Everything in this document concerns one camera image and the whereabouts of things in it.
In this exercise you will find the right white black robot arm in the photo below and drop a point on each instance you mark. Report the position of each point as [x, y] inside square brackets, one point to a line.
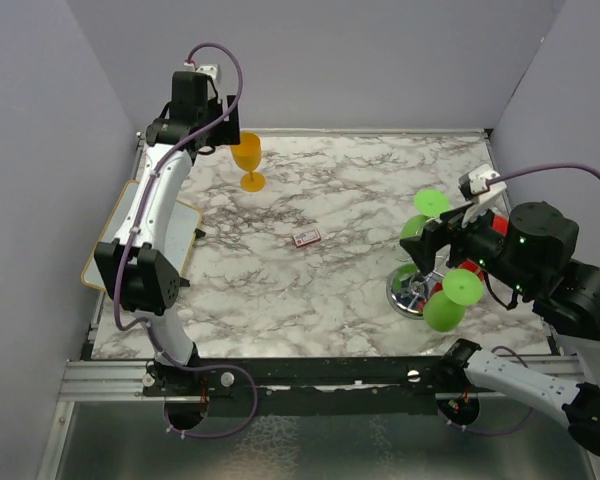
[535, 259]

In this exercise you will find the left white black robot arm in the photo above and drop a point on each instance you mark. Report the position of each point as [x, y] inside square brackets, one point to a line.
[137, 274]

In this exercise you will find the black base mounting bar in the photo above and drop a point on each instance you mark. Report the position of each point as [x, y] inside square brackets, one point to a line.
[313, 386]

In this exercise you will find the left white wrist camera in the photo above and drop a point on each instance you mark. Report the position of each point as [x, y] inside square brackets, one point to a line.
[213, 72]

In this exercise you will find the orange plastic wine glass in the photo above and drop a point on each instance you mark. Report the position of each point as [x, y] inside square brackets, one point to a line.
[247, 156]

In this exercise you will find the chrome wire wine glass rack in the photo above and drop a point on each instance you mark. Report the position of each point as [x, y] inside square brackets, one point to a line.
[408, 289]

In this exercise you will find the near green wine glass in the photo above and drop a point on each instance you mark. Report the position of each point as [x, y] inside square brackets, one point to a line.
[446, 308]

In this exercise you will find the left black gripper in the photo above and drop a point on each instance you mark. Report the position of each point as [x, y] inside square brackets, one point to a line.
[227, 133]

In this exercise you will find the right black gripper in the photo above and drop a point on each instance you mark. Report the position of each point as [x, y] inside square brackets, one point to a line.
[448, 226]

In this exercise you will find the green wine glass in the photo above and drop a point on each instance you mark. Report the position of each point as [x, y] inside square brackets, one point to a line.
[446, 308]
[429, 204]

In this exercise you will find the far green wine glass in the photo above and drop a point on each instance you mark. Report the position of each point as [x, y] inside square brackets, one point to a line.
[429, 204]

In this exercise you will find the red plastic wine glass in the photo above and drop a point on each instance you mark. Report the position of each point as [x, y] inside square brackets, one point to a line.
[500, 225]

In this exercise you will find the small red white card box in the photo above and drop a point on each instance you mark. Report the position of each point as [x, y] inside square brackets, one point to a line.
[306, 238]

